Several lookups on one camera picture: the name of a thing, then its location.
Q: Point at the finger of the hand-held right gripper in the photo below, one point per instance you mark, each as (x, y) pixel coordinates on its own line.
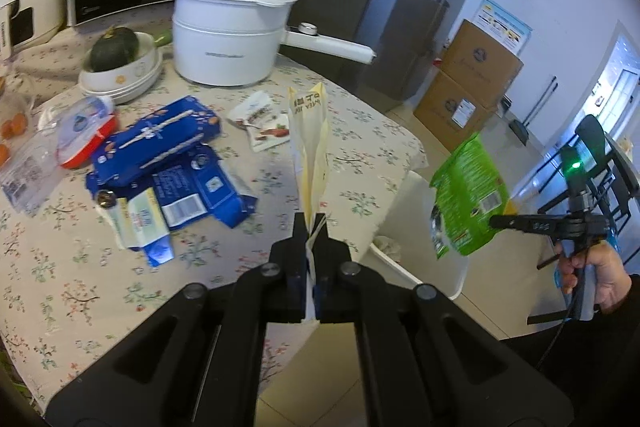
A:
(520, 222)

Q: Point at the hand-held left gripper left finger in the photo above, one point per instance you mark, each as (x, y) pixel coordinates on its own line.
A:
(296, 278)

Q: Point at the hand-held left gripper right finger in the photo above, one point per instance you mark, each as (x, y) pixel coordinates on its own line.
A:
(331, 278)

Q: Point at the green snack bag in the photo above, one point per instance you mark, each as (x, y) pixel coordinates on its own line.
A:
(470, 187)

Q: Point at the white trash bin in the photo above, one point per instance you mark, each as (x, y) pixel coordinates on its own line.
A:
(425, 257)

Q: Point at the yellow snack wrapper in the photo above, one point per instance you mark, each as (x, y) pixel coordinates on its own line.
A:
(310, 147)

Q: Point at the person's right forearm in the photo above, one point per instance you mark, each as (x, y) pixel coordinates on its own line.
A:
(590, 367)

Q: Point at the person's right hand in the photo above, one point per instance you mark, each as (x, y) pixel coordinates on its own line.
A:
(610, 277)

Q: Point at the black dustpan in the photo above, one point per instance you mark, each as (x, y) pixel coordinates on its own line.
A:
(520, 129)

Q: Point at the black chair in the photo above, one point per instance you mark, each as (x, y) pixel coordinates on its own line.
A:
(592, 132)

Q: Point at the flat blue bag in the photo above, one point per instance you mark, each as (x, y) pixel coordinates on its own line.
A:
(205, 187)

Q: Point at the cardboard box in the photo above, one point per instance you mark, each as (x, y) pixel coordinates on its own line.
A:
(450, 112)
(480, 62)

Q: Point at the blue white small packet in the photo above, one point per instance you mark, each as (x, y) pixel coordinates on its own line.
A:
(160, 252)

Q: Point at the white nut print packet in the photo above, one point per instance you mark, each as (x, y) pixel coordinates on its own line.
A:
(260, 122)

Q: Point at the white yellow carton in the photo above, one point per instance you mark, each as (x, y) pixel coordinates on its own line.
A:
(137, 219)

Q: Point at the blue cookie package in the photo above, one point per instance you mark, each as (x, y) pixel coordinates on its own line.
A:
(155, 137)

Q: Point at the white electric pot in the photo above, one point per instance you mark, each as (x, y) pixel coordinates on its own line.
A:
(225, 42)

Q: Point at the white ceramic bowl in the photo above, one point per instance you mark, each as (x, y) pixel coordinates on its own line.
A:
(135, 69)
(135, 89)

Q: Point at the green vegetable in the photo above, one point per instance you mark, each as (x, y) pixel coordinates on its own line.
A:
(163, 38)

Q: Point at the dark green squash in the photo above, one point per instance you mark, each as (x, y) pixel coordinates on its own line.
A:
(114, 49)

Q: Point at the small orange fruit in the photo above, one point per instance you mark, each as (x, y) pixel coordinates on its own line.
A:
(15, 125)
(2, 154)

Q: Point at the glass jar with wooden lid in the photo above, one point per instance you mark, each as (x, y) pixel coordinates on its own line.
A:
(17, 107)

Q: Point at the wall poster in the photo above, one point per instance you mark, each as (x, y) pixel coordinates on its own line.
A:
(505, 24)

